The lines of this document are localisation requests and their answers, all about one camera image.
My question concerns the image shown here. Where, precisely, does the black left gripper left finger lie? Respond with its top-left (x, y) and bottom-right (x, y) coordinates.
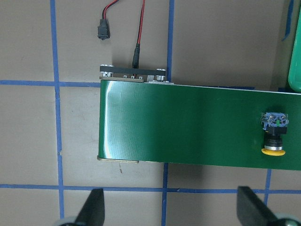
top-left (71, 188), bottom-right (105, 226)

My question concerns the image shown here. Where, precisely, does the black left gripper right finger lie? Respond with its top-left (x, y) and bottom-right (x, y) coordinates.
top-left (237, 186), bottom-right (278, 226)

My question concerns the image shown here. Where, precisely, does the yellow push button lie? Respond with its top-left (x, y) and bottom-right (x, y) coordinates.
top-left (261, 112), bottom-right (289, 156)

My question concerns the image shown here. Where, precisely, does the green conveyor belt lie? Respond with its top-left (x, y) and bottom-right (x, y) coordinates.
top-left (97, 64), bottom-right (301, 171)

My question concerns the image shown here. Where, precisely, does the green plastic tray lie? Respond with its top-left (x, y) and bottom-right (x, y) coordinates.
top-left (288, 15), bottom-right (301, 93)

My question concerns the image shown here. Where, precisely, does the red black power cable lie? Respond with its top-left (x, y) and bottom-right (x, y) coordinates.
top-left (102, 0), bottom-right (146, 69)

